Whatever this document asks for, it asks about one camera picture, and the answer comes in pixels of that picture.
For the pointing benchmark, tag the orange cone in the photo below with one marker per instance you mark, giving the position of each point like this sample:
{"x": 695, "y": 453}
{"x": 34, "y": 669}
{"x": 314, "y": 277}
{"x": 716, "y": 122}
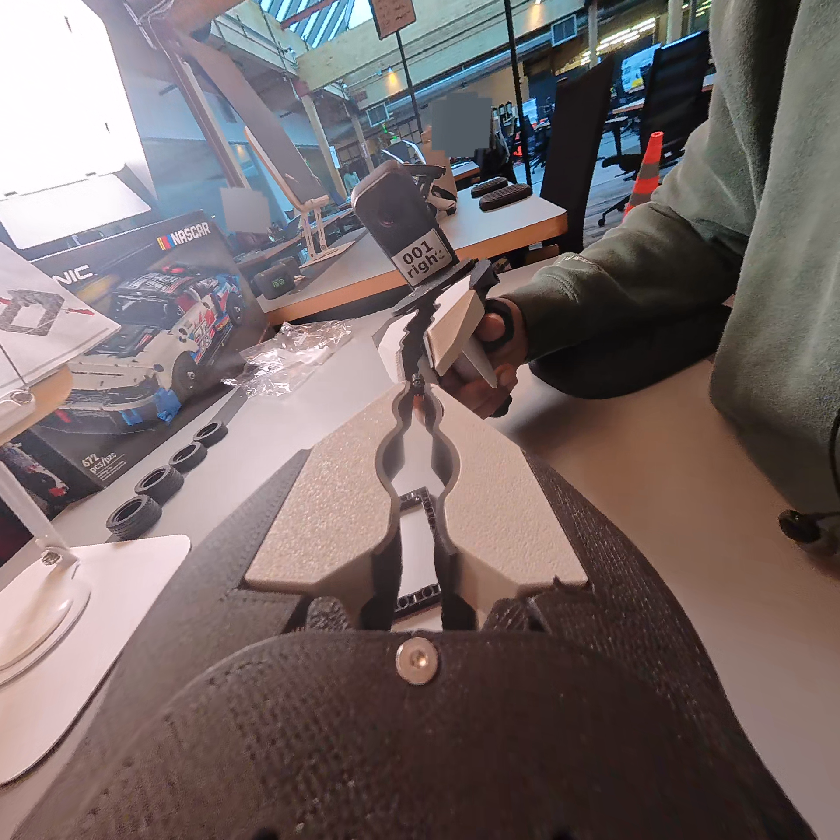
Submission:
{"x": 646, "y": 177}

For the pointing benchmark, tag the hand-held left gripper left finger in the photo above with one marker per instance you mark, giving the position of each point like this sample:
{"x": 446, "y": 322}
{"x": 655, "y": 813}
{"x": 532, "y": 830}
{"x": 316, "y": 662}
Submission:
{"x": 328, "y": 519}

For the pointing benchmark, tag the person's green hoodie torso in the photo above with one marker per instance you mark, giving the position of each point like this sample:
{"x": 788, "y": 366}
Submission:
{"x": 775, "y": 262}

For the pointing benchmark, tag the hanging paper sign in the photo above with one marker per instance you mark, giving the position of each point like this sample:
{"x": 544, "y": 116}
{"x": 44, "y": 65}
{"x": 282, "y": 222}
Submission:
{"x": 394, "y": 16}

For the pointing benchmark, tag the wooden stand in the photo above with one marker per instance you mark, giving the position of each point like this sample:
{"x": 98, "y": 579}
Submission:
{"x": 315, "y": 223}

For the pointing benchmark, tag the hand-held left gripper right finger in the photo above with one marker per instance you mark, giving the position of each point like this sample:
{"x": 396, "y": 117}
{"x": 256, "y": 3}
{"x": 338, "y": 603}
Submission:
{"x": 505, "y": 519}

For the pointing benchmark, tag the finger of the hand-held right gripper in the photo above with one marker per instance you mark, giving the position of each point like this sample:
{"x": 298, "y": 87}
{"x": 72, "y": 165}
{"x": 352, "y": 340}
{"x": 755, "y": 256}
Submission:
{"x": 456, "y": 327}
{"x": 394, "y": 347}

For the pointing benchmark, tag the bright white panel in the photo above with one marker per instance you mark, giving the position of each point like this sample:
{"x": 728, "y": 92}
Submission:
{"x": 59, "y": 99}

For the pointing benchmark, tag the black office chair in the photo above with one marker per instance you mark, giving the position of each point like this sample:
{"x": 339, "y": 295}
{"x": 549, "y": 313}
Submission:
{"x": 676, "y": 99}
{"x": 581, "y": 150}

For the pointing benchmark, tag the black device with green lights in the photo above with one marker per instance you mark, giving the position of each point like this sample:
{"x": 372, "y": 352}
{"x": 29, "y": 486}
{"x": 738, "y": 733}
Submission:
{"x": 276, "y": 279}

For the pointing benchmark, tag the black rubber tire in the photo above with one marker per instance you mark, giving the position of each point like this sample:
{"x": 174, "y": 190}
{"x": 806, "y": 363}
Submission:
{"x": 212, "y": 439}
{"x": 189, "y": 459}
{"x": 161, "y": 489}
{"x": 135, "y": 522}

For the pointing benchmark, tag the white book stand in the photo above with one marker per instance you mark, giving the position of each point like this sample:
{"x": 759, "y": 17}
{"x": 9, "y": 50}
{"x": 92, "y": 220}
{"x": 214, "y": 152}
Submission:
{"x": 118, "y": 590}

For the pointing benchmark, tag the black lego frame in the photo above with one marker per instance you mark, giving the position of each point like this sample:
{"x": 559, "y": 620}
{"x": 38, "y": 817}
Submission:
{"x": 421, "y": 499}

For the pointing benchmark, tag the lego set box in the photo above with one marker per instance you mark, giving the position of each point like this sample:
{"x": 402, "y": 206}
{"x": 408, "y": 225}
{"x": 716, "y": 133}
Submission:
{"x": 165, "y": 315}

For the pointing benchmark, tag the black and white device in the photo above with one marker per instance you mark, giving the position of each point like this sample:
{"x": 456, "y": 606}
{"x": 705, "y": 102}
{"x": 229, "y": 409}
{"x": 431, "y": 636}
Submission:
{"x": 445, "y": 197}

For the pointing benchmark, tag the empty clear plastic bag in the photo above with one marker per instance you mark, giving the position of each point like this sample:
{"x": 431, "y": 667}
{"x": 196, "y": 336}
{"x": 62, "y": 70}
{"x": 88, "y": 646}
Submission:
{"x": 289, "y": 355}

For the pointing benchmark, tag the wood edged background desk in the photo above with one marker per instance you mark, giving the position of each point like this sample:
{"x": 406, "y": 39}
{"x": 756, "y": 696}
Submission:
{"x": 368, "y": 262}

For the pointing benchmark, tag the black oval pad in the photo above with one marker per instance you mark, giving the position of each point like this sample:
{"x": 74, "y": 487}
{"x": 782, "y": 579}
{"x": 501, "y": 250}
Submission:
{"x": 505, "y": 197}
{"x": 489, "y": 183}

